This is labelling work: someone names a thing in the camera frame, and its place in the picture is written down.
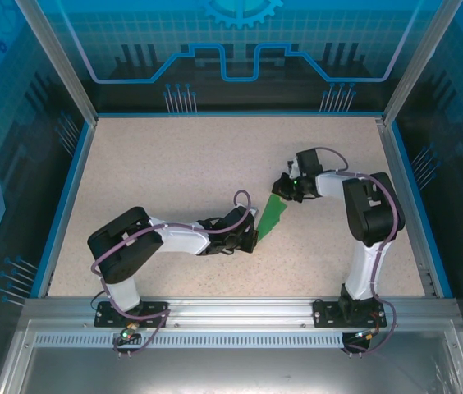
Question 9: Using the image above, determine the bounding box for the aluminium side rail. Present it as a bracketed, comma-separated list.
[374, 117, 440, 297]

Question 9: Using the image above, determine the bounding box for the aluminium mounting rail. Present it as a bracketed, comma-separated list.
[21, 295, 462, 325]

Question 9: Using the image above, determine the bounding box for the metal bottom tray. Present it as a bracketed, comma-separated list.
[0, 319, 463, 394]

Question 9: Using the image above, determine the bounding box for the green square paper sheet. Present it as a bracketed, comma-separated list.
[254, 195, 289, 243]

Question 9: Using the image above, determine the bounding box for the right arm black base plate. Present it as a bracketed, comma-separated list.
[312, 299, 392, 329]

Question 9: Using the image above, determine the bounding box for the aluminium frame post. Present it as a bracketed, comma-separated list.
[382, 0, 463, 126]
[14, 0, 99, 125]

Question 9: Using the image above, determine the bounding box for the slotted metal cable duct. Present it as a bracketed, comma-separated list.
[34, 332, 346, 350]

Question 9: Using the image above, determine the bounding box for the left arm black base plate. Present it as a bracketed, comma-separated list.
[94, 301, 170, 329]

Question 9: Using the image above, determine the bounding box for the cable connector with green light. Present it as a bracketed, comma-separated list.
[352, 326, 382, 342]
[118, 323, 139, 342]

